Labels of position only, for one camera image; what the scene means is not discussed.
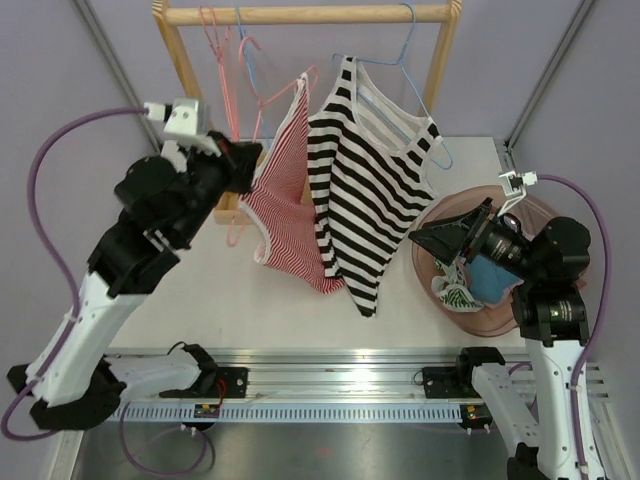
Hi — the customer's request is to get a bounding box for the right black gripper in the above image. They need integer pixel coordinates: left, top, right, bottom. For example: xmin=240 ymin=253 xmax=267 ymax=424
xmin=411 ymin=197 xmax=544 ymax=282

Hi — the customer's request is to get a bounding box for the wooden clothes rack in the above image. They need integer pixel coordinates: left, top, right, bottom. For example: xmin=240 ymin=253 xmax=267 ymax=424
xmin=152 ymin=0 xmax=464 ymax=226

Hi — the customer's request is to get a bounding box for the pink translucent plastic basin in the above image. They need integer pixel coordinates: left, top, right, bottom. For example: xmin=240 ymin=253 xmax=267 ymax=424
xmin=409 ymin=184 xmax=594 ymax=339

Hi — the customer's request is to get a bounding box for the blue wire hanger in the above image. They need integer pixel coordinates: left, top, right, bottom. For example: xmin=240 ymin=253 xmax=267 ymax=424
xmin=331 ymin=2 xmax=454 ymax=170
xmin=235 ymin=6 xmax=272 ymax=150

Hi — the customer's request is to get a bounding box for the blue tank top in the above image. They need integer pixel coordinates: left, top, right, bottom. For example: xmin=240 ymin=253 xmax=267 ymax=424
xmin=466 ymin=256 xmax=522 ymax=304

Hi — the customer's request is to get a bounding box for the mauve tank top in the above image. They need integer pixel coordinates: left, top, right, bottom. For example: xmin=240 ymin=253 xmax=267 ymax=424
xmin=484 ymin=283 xmax=520 ymax=310

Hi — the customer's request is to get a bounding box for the red striped tank top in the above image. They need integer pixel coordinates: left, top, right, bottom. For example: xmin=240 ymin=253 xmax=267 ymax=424
xmin=239 ymin=73 xmax=344 ymax=294

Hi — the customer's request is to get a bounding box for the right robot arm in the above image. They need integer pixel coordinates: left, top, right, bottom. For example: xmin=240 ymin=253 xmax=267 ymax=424
xmin=409 ymin=199 xmax=606 ymax=479

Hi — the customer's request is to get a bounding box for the aluminium mounting rail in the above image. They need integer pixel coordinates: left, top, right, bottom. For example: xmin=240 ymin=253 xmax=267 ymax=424
xmin=104 ymin=347 xmax=609 ymax=404

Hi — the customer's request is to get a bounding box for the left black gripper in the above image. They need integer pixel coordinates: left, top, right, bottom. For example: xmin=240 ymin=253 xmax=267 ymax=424
xmin=169 ymin=129 xmax=263 ymax=246

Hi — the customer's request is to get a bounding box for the slotted cable duct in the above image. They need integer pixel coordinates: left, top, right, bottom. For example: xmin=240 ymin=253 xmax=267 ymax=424
xmin=109 ymin=402 xmax=489 ymax=428

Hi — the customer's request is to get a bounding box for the black white striped tank top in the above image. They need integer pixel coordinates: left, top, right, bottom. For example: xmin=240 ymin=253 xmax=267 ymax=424
xmin=307 ymin=56 xmax=442 ymax=317

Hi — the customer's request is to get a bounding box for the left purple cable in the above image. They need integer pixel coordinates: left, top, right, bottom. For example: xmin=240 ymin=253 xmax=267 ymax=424
xmin=0 ymin=107 xmax=216 ymax=475

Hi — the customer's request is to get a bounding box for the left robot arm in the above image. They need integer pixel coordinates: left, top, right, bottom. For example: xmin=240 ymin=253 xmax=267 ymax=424
xmin=7 ymin=131 xmax=263 ymax=438

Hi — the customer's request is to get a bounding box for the green striped tank top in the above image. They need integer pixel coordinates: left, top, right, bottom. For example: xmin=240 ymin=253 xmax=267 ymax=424
xmin=431 ymin=260 xmax=484 ymax=313

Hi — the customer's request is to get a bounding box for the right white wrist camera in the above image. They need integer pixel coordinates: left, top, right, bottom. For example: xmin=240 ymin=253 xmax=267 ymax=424
xmin=498 ymin=170 xmax=538 ymax=216

